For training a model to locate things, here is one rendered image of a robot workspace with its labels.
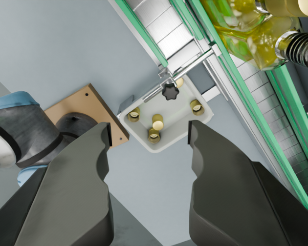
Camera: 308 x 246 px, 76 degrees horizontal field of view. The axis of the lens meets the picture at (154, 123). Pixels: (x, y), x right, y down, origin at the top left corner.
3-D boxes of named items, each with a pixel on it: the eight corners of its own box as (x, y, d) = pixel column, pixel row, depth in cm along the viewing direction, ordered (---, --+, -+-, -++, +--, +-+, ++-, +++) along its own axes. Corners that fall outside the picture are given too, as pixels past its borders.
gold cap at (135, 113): (141, 113, 57) (141, 107, 61) (129, 110, 57) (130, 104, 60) (138, 123, 59) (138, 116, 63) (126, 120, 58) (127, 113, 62)
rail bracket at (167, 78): (210, 47, 42) (232, 60, 31) (148, 93, 47) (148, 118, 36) (203, 35, 41) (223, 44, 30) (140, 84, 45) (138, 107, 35)
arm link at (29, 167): (63, 172, 60) (38, 211, 48) (33, 138, 54) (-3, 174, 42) (96, 161, 57) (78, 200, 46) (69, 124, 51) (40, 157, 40)
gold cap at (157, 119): (156, 125, 64) (156, 133, 61) (149, 117, 63) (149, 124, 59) (165, 119, 63) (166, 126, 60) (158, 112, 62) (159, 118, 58)
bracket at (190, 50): (196, 48, 49) (203, 53, 42) (165, 71, 51) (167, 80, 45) (188, 35, 47) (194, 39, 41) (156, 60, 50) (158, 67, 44)
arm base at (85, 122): (83, 158, 70) (72, 178, 61) (47, 130, 65) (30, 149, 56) (112, 135, 64) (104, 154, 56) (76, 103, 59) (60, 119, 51)
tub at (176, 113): (208, 104, 63) (216, 117, 55) (152, 140, 69) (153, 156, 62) (177, 60, 56) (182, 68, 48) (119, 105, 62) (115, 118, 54)
